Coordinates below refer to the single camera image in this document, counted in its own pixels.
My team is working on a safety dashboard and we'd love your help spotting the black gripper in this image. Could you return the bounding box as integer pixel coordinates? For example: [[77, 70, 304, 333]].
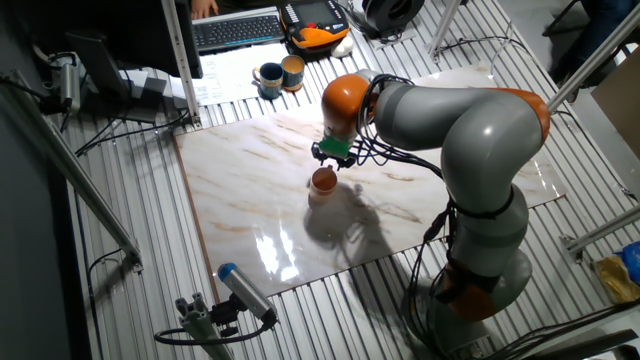
[[310, 141, 359, 171]]

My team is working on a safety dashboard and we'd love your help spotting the pink cup with handle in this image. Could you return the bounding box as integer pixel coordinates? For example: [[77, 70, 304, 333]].
[[307, 164, 340, 209]]

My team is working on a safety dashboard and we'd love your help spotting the person bare hand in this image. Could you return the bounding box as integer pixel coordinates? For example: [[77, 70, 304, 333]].
[[190, 0, 220, 20]]

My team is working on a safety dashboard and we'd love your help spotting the teal mug tan interior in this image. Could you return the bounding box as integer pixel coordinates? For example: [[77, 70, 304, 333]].
[[280, 54, 306, 93]]

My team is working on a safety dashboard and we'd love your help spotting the marble pattern board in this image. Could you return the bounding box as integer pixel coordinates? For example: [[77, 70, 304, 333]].
[[173, 62, 569, 301]]

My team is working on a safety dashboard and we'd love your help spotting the white egg shaped object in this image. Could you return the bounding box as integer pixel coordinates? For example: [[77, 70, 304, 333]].
[[330, 35, 355, 59]]

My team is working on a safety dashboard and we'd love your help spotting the white paper sheet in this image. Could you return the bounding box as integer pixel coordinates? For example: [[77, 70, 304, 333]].
[[192, 42, 291, 106]]

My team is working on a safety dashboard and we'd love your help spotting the black round drum device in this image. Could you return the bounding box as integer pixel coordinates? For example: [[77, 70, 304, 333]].
[[362, 0, 426, 35]]

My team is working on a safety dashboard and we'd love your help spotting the black keyboard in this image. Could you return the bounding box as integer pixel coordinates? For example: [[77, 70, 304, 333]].
[[192, 13, 286, 54]]

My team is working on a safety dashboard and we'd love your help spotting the black computer monitor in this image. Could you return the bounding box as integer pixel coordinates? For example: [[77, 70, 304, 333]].
[[9, 0, 204, 81]]

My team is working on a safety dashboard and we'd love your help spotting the dark monitor stand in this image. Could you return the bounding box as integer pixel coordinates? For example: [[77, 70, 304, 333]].
[[64, 30, 171, 125]]

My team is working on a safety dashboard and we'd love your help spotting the person leg in jeans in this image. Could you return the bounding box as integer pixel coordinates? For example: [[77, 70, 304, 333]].
[[547, 0, 640, 84]]

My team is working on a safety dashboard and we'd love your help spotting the brown cardboard box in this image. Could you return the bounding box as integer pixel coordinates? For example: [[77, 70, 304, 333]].
[[591, 47, 640, 161]]

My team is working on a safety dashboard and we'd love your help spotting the yellow plastic bag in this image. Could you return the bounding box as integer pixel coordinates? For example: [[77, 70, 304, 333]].
[[594, 254, 640, 304]]

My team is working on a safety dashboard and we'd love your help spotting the black flat bar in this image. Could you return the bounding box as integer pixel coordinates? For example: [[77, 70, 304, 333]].
[[519, 327, 640, 360]]

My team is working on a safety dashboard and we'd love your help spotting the blue plastic bag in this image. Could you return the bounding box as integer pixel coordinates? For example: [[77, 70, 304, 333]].
[[617, 241, 640, 286]]

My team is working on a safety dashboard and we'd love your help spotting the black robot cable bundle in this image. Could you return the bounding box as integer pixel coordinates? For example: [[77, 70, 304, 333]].
[[349, 73, 459, 359]]

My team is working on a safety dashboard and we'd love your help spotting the teal mug yellow handle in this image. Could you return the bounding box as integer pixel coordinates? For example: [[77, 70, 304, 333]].
[[251, 62, 285, 100]]

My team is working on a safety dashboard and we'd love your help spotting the grey metal base plate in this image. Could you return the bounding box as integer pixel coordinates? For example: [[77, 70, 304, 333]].
[[367, 24, 419, 51]]

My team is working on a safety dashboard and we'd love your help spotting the silver camera blue cap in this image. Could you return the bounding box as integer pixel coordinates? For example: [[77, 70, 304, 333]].
[[217, 262, 279, 324]]

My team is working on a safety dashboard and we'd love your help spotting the aluminium frame profile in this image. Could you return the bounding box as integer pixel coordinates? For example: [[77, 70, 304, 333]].
[[159, 0, 202, 127], [546, 3, 640, 115], [428, 0, 462, 62], [559, 204, 640, 262]]

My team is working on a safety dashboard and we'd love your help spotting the black cable on table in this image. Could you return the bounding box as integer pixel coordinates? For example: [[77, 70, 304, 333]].
[[74, 109, 191, 157]]

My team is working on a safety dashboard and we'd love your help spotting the grey aluminium camera stand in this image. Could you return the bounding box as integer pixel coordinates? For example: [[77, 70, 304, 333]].
[[174, 292, 236, 360]]

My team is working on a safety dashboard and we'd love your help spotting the black camera cable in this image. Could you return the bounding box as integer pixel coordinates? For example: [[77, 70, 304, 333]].
[[153, 309, 279, 347]]

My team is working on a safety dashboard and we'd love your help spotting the long aluminium frame beam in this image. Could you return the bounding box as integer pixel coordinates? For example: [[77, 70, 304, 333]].
[[0, 69, 145, 274]]

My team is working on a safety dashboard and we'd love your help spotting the thin black cable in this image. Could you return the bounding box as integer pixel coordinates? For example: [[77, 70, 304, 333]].
[[85, 247, 124, 360]]

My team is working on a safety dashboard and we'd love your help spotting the silver depth camera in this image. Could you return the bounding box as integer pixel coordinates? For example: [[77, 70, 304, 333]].
[[49, 52, 82, 114]]

